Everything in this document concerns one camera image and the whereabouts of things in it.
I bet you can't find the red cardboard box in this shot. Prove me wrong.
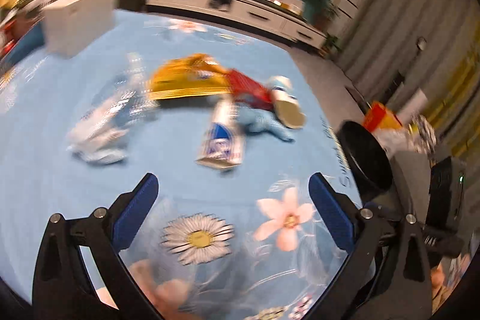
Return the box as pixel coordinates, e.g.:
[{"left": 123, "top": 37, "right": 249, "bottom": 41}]
[{"left": 227, "top": 69, "right": 276, "bottom": 111}]

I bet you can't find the yellow curtain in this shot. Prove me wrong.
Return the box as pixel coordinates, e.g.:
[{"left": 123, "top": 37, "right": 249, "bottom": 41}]
[{"left": 431, "top": 43, "right": 480, "bottom": 156}]

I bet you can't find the small potted plant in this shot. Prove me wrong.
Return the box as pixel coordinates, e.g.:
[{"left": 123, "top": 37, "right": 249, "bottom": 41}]
[{"left": 326, "top": 33, "right": 344, "bottom": 54}]

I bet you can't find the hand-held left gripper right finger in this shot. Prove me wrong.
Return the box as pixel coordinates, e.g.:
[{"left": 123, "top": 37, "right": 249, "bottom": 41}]
[{"left": 308, "top": 172, "right": 434, "bottom": 320}]

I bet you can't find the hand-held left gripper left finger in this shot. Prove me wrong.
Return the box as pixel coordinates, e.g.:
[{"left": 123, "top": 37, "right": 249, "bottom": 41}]
[{"left": 32, "top": 173, "right": 160, "bottom": 320}]

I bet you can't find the white box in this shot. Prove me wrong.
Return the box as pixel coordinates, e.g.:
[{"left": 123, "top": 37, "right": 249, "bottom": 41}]
[{"left": 41, "top": 0, "right": 121, "bottom": 60}]

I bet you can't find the striped paper cup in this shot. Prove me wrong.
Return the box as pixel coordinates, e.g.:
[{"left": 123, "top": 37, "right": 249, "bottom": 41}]
[{"left": 268, "top": 76, "right": 306, "bottom": 129}]

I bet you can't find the upright vacuum cleaner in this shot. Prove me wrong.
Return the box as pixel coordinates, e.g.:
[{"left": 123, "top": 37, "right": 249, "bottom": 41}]
[{"left": 390, "top": 37, "right": 428, "bottom": 96}]

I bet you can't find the blue floral blanket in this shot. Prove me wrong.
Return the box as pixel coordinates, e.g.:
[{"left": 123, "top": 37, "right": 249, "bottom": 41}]
[{"left": 0, "top": 9, "right": 372, "bottom": 320}]

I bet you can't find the red yellow shopping bag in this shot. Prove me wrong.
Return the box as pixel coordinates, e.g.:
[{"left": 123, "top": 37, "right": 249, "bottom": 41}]
[{"left": 362, "top": 100, "right": 404, "bottom": 131}]

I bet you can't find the white television cabinet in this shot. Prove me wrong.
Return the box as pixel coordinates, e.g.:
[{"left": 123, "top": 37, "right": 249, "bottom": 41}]
[{"left": 145, "top": 0, "right": 327, "bottom": 51}]

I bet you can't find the large white plastic bag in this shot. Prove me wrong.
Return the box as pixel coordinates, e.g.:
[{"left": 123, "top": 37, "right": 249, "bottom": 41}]
[{"left": 375, "top": 127, "right": 417, "bottom": 156}]

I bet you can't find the yellow chip bag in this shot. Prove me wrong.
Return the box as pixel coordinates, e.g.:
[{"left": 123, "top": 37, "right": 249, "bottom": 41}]
[{"left": 146, "top": 54, "right": 233, "bottom": 101}]

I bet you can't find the pile of clothes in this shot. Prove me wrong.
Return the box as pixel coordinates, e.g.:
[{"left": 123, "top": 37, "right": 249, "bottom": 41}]
[{"left": 410, "top": 114, "right": 437, "bottom": 156}]

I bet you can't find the grey curtain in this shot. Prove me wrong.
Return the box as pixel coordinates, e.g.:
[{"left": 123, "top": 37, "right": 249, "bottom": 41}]
[{"left": 337, "top": 0, "right": 480, "bottom": 156}]

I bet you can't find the light blue bag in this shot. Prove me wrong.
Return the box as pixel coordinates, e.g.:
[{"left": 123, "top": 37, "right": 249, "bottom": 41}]
[{"left": 236, "top": 106, "right": 295, "bottom": 142}]

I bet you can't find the yellow white desk calendar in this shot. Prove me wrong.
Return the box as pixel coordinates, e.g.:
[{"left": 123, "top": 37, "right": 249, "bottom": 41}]
[{"left": 281, "top": 0, "right": 305, "bottom": 16}]

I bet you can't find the clear plastic wrapper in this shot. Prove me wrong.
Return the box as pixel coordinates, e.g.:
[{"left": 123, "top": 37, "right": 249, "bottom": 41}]
[{"left": 67, "top": 52, "right": 160, "bottom": 166}]

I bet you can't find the black plastic bucket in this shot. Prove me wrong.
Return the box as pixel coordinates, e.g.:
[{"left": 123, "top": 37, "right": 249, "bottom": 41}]
[{"left": 339, "top": 121, "right": 394, "bottom": 199}]

